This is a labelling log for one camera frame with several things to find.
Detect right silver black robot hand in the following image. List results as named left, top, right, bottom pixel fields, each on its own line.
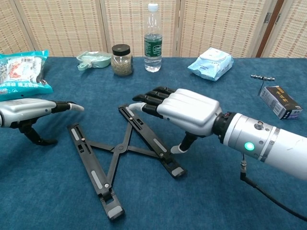
left=126, top=86, right=223, bottom=154

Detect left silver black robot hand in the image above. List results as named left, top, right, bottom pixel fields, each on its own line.
left=0, top=97, right=85, bottom=146

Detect black folding laptop stand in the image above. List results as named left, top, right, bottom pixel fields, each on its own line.
left=67, top=103, right=187, bottom=221

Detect teal snack bag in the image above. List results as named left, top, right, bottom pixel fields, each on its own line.
left=0, top=49, right=54, bottom=102

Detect light blue wet wipes pack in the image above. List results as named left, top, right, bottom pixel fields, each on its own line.
left=187, top=47, right=235, bottom=82

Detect clear water bottle green label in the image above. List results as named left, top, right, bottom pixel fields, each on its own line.
left=143, top=3, right=163, bottom=73

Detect glass jar black lid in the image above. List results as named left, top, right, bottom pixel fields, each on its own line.
left=110, top=44, right=134, bottom=77

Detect blue table mat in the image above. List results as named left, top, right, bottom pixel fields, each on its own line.
left=0, top=56, right=307, bottom=230

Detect small black carton box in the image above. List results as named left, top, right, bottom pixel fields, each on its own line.
left=260, top=84, right=303, bottom=120

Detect green mini dustpan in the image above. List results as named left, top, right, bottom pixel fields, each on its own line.
left=76, top=50, right=112, bottom=71

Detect woven bamboo folding screen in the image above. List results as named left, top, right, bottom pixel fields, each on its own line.
left=0, top=0, right=307, bottom=58

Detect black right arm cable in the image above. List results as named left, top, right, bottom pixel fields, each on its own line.
left=239, top=153, right=307, bottom=222

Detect brown wooden post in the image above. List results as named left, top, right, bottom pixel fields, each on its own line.
left=255, top=0, right=287, bottom=58

